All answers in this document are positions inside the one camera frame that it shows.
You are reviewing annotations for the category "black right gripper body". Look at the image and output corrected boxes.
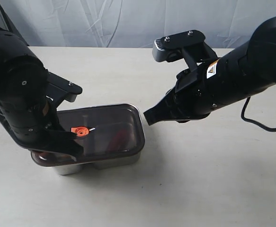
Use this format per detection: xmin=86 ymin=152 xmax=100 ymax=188
xmin=143 ymin=61 xmax=221 ymax=125

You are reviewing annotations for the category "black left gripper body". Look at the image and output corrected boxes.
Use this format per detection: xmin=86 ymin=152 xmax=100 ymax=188
xmin=0 ymin=94 xmax=83 ymax=160

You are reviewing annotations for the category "red toy sausage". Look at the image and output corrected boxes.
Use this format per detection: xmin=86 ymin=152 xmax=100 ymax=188
xmin=107 ymin=129 xmax=129 ymax=152

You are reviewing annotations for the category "dark transparent box lid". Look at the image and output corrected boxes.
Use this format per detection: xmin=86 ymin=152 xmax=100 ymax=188
xmin=31 ymin=104 xmax=145 ymax=167

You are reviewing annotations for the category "stainless steel lunch box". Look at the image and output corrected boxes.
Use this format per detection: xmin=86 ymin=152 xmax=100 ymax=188
xmin=51 ymin=152 xmax=141 ymax=175

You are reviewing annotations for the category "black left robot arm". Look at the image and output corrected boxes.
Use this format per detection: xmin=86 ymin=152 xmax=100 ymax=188
xmin=0 ymin=28 xmax=83 ymax=159

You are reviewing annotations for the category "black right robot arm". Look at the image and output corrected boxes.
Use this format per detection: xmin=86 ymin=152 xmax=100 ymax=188
xmin=144 ymin=17 xmax=276 ymax=125

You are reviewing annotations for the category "grey backdrop curtain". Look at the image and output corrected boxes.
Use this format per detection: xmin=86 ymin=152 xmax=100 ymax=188
xmin=0 ymin=0 xmax=276 ymax=48

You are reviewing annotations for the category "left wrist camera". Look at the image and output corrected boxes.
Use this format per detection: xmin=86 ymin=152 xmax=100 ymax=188
xmin=45 ymin=72 xmax=83 ymax=109

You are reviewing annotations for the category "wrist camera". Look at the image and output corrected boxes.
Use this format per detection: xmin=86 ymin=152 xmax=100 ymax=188
xmin=45 ymin=72 xmax=83 ymax=109
xmin=152 ymin=30 xmax=218 ymax=70

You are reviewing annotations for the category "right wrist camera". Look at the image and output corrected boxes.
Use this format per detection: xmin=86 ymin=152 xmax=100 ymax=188
xmin=152 ymin=30 xmax=218 ymax=70

